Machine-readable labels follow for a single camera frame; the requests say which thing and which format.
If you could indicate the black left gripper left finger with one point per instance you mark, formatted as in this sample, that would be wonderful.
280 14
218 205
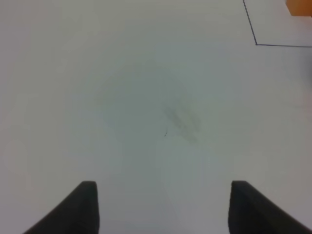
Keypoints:
78 213

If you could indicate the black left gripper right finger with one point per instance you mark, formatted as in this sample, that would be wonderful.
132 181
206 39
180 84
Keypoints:
250 212

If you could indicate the orange template cube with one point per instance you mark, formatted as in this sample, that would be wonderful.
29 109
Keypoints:
301 8

